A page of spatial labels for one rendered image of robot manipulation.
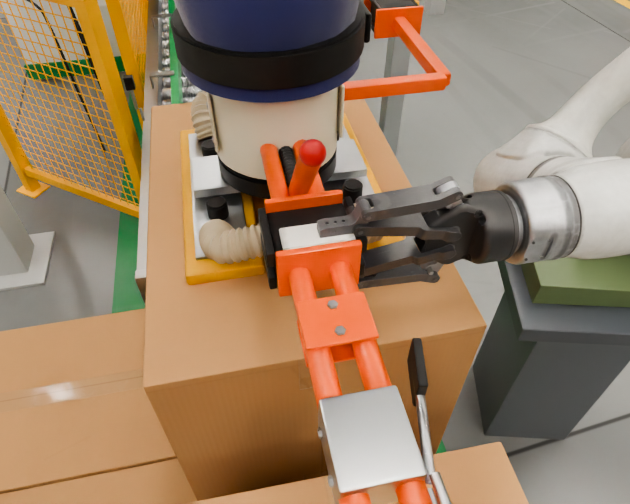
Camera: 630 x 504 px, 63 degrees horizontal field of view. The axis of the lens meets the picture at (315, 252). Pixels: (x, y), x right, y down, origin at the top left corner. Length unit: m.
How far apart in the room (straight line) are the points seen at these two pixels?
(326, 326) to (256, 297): 0.22
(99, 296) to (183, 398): 1.59
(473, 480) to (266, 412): 0.26
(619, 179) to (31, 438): 1.14
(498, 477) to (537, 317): 0.48
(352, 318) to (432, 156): 2.34
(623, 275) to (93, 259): 1.91
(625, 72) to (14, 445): 1.24
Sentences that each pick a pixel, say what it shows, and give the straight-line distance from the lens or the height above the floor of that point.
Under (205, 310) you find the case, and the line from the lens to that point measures 0.64.
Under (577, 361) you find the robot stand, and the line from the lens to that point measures 1.47.
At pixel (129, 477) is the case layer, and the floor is 0.54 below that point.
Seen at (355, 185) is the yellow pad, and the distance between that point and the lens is 0.72.
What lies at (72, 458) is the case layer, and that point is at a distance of 1.21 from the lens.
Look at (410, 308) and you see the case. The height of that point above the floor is 1.07.
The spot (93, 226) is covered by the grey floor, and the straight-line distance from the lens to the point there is 2.49.
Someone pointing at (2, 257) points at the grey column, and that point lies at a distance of 2.34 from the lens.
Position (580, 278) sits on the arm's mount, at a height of 0.80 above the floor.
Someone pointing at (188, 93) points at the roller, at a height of 0.53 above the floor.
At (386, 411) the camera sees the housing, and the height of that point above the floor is 1.22.
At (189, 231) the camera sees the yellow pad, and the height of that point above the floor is 1.09.
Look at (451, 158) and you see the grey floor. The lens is 2.76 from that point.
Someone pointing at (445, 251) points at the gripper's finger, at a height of 1.19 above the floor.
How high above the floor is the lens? 1.57
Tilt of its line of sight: 46 degrees down
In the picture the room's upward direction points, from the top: straight up
